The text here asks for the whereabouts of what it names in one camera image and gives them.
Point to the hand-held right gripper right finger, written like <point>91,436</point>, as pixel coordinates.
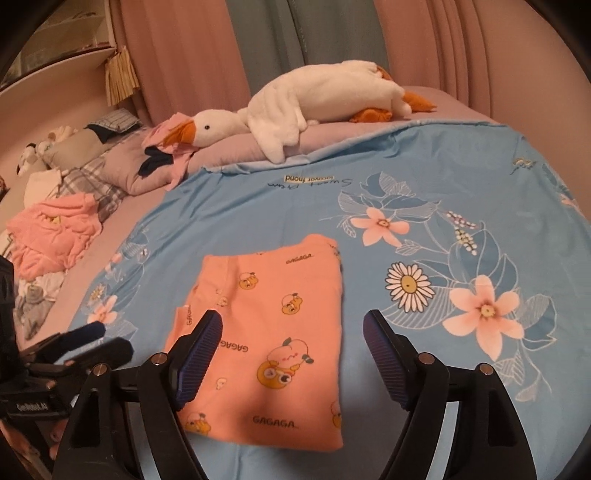
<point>383,360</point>

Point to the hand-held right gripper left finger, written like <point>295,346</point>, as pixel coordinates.
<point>203,355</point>

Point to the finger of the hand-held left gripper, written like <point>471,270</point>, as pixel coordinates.
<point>106,353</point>
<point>85,334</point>

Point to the orange printed baby top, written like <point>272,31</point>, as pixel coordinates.
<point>268,323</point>

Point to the person's left hand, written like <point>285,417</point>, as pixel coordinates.
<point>14,443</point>

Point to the small white cloth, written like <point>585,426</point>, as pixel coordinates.
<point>46,281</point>

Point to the pink fluffy garment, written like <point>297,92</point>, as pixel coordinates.
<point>51,230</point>

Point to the cream garment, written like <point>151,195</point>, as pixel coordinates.
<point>41,184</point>

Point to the grey plaid pillow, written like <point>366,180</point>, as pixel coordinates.
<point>87,177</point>

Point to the mauve pillow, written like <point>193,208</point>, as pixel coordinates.
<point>231,152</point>
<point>124,170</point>

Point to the blue floral blanket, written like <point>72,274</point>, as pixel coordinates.
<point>415,194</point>

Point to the navy cloth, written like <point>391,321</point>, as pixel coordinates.
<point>154,161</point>

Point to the beige plush toy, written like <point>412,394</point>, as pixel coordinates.
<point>60,136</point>

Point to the black folded cloth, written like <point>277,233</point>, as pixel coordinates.
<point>99,130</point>

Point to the thin pink garment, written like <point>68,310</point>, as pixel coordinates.
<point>161,134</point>

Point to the grey striped folded cloth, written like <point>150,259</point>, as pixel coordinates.
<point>120,120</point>

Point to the straw fringe tassel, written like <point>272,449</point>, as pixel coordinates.
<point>121,76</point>

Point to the white goose plush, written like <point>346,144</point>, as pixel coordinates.
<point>314,97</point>

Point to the pink curtain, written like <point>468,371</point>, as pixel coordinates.
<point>184,55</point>
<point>438,46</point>

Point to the teal curtain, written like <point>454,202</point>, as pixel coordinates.
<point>314,32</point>

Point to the white wall cabinet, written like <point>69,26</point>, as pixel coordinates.
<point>69,57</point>

